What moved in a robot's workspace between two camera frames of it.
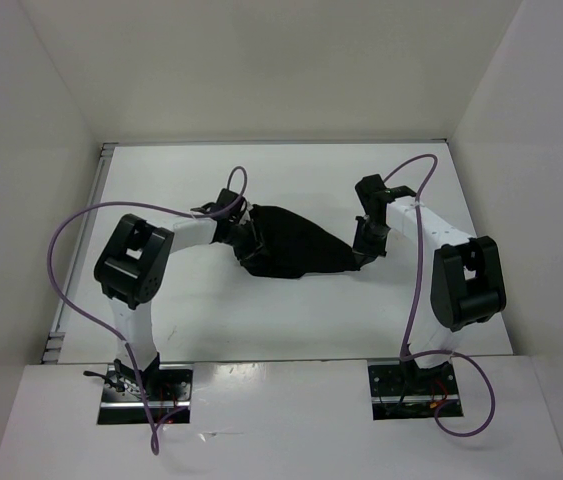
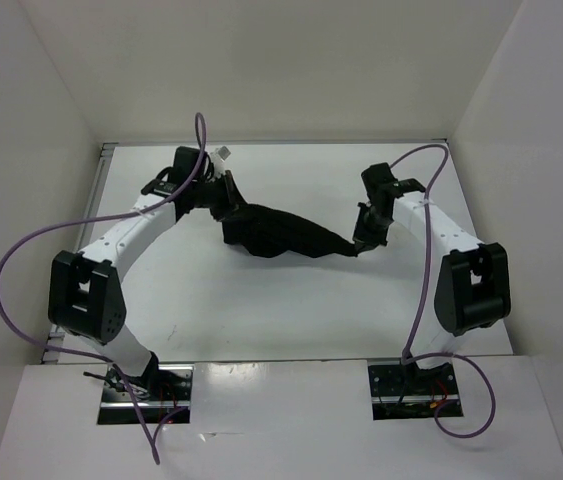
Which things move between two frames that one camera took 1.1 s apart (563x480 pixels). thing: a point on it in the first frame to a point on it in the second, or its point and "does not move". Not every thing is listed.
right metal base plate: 400,390 does not move
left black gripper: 254,243 to 232,197
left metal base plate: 168,388 does not move
